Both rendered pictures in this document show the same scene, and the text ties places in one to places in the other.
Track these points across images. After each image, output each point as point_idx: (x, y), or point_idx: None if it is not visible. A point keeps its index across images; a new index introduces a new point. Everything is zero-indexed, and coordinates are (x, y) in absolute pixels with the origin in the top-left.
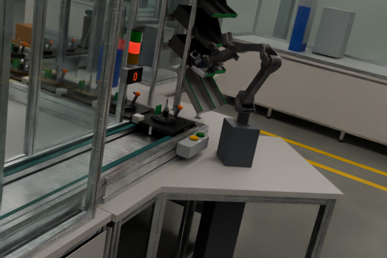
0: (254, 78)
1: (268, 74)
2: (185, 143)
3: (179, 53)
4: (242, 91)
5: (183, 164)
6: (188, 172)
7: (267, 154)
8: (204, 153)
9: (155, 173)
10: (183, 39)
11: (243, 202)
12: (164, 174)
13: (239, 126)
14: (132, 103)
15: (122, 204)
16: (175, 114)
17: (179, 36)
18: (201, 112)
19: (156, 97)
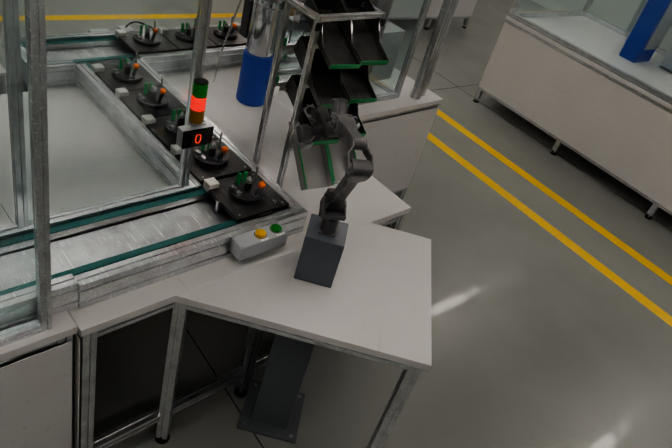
0: (341, 180)
1: (355, 182)
2: (240, 240)
3: (294, 103)
4: (331, 189)
5: (236, 265)
6: (231, 279)
7: (378, 268)
8: (284, 250)
9: (185, 272)
10: None
11: None
12: (195, 277)
13: (317, 235)
14: (218, 159)
15: (101, 315)
16: (256, 191)
17: None
18: (309, 187)
19: None
